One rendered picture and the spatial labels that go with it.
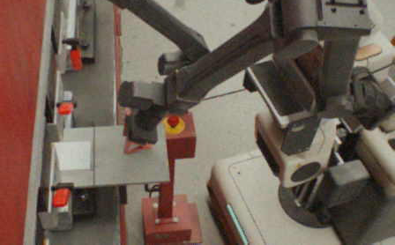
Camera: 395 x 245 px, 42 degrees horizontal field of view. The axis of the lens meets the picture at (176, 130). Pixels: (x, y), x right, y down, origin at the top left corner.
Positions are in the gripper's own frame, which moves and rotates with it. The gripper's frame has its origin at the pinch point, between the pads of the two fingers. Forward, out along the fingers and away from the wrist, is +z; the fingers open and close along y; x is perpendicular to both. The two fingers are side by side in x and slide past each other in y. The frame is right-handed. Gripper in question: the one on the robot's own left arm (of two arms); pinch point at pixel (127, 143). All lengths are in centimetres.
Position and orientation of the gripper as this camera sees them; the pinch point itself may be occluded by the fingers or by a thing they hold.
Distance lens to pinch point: 127.3
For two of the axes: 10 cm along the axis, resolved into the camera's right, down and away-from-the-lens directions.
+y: 1.0, 7.8, -6.1
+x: 8.5, 2.5, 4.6
